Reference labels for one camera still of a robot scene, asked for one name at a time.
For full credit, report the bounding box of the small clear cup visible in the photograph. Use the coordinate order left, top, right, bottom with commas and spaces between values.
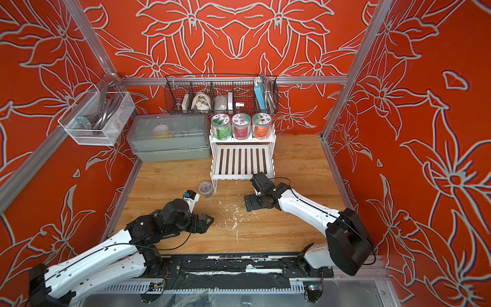
198, 182, 214, 198

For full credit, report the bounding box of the white slatted two-tier shelf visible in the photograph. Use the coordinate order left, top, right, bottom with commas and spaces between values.
209, 129, 277, 192

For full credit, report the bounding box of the seed jar radish lid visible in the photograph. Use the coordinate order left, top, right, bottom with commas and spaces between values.
252, 113, 272, 139

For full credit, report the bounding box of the seed jar pink flower lid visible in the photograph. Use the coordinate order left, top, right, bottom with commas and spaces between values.
232, 113, 251, 140

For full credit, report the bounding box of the seed jar green tree lid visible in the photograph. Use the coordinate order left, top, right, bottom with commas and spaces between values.
211, 114, 232, 141

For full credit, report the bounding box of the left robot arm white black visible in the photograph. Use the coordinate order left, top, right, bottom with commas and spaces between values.
25, 197, 214, 306

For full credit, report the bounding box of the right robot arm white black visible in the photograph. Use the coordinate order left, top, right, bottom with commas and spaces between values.
244, 172, 375, 276

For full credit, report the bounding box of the green plastic storage box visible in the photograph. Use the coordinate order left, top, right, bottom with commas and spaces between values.
127, 113, 211, 162

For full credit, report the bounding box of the light blue box in basket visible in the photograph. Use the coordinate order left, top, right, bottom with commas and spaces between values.
253, 77, 267, 111

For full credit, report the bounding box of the white cloth bundle in basket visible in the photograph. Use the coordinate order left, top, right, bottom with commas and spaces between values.
191, 92, 212, 112

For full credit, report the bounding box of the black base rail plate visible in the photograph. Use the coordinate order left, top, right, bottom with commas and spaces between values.
140, 252, 334, 279

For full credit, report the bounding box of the black wire wall basket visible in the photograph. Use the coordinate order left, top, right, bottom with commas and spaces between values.
164, 74, 280, 115

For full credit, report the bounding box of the clear plastic wall basket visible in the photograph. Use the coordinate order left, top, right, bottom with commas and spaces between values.
58, 85, 136, 147

